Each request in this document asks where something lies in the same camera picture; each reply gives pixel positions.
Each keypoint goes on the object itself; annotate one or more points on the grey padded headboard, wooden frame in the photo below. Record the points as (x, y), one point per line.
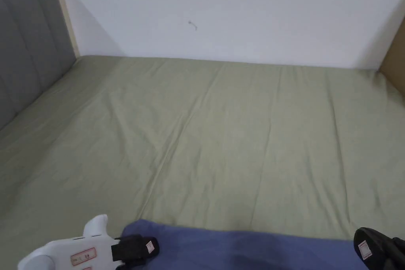
(28, 48)

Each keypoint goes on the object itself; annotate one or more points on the blue garment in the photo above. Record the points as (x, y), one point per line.
(240, 251)

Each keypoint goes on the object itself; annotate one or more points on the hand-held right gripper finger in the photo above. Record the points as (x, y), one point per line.
(379, 251)

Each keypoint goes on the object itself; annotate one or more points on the brown wooden board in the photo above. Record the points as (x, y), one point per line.
(395, 61)

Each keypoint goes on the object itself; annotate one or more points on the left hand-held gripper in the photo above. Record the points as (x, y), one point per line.
(79, 251)

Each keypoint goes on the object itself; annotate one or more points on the bed with pale green sheet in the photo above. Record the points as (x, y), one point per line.
(221, 143)

